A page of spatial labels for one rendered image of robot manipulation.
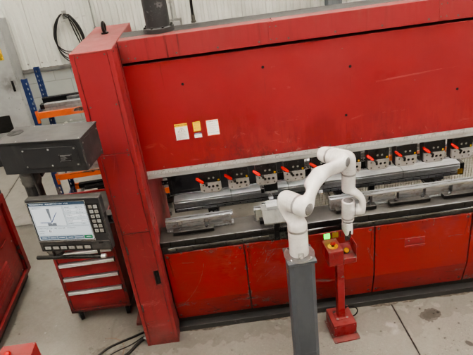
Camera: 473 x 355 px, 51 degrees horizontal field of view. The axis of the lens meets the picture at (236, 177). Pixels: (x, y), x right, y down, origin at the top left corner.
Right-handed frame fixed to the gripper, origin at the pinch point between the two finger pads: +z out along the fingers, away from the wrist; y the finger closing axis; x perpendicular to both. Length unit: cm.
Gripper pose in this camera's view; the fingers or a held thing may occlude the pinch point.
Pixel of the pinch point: (347, 237)
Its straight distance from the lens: 351.8
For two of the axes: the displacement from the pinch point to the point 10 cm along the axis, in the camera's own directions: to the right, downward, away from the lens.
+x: 9.8, -1.8, 0.9
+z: 1.0, 8.4, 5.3
